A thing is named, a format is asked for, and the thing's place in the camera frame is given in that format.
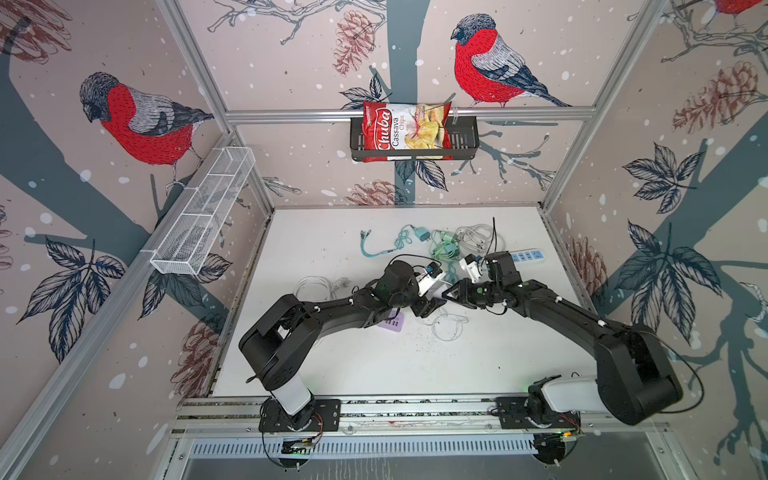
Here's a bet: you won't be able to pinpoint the white charger adapter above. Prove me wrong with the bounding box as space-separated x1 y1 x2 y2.
418 273 446 297

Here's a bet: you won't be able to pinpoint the purple power socket strip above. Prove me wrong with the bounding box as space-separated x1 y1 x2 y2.
377 311 405 333

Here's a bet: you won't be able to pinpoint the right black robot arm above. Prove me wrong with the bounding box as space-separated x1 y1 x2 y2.
442 252 684 425

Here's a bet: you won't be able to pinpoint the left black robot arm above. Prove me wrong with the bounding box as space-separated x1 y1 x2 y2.
238 260 446 420

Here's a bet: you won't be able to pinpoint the white power strip blue outlets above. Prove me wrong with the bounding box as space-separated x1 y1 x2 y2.
511 249 546 263

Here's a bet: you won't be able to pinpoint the teal charger adapter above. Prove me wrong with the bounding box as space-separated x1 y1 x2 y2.
414 227 431 242

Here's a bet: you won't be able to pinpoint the red cassava chips bag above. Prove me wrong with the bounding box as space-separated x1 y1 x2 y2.
362 102 451 162

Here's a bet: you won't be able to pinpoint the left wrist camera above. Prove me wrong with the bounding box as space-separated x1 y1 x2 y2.
414 261 445 281

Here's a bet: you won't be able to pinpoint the light green cable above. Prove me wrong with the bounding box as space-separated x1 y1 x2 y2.
429 229 462 263

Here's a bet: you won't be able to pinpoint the teal multi-head cable left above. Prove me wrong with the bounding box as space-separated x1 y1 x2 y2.
358 226 416 260

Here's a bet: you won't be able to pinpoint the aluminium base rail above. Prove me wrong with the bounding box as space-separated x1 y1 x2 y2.
169 393 671 438

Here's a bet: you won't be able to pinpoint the purple socket white cord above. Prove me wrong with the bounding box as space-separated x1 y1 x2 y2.
292 274 354 302

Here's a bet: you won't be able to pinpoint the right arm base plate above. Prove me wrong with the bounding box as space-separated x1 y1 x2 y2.
488 395 581 431

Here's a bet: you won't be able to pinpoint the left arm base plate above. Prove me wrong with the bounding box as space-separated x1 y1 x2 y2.
258 398 341 433

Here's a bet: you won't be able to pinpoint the black wall basket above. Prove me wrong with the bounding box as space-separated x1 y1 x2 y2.
349 116 480 162

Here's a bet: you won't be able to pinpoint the white wire mesh basket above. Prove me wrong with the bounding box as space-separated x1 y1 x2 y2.
150 146 255 275

